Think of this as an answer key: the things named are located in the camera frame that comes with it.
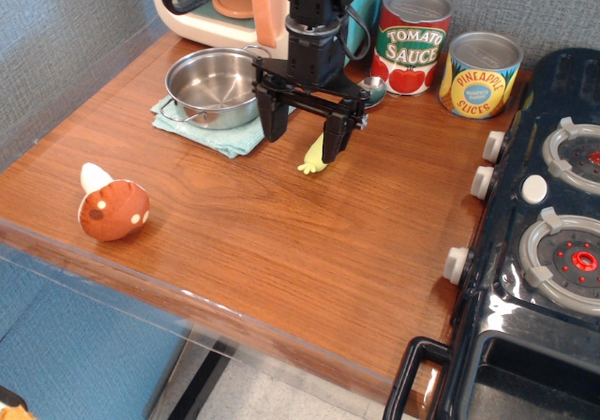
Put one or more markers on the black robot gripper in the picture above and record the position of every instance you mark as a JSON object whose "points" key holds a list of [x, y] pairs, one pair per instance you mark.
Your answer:
{"points": [[312, 78]]}

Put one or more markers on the spoon with yellow-green handle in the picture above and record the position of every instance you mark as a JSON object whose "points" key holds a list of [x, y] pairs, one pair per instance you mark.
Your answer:
{"points": [[312, 163]]}

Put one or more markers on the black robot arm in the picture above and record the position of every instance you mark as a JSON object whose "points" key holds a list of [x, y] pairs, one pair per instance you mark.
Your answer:
{"points": [[317, 12]]}

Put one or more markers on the light teal cloth napkin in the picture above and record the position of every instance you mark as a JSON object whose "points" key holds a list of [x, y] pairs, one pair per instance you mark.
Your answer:
{"points": [[232, 143]]}

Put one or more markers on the small stainless steel pan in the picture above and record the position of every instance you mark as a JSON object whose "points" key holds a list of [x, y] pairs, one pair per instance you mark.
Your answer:
{"points": [[213, 88]]}

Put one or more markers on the teal toy microwave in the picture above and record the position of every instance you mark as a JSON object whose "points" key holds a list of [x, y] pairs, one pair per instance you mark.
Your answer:
{"points": [[238, 23]]}

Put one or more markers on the tomato sauce can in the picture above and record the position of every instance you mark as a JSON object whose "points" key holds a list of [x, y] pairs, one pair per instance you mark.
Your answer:
{"points": [[409, 43]]}

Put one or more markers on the pineapple slices can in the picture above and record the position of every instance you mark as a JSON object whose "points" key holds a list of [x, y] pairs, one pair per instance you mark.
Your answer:
{"points": [[480, 71]]}

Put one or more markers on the white stove knob middle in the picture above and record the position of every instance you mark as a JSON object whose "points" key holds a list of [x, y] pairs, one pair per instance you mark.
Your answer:
{"points": [[481, 182]]}

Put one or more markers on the white stove knob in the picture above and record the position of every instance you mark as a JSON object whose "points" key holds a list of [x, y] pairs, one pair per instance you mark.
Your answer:
{"points": [[454, 264], [493, 146], [481, 182]]}

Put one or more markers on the white stove knob upper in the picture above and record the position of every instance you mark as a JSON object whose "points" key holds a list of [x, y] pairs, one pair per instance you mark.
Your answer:
{"points": [[493, 146]]}

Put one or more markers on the white stove knob lower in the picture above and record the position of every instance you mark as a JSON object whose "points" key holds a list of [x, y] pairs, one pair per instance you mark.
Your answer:
{"points": [[454, 264]]}

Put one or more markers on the brown plush mushroom toy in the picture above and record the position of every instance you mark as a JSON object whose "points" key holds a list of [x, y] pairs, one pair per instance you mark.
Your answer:
{"points": [[111, 209]]}

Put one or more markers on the dark blue toy stove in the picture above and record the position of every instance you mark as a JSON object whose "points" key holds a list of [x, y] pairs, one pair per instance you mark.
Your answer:
{"points": [[525, 341]]}

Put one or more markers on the orange object at corner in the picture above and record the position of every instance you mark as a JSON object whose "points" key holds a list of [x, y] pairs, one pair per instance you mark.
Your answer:
{"points": [[13, 407]]}

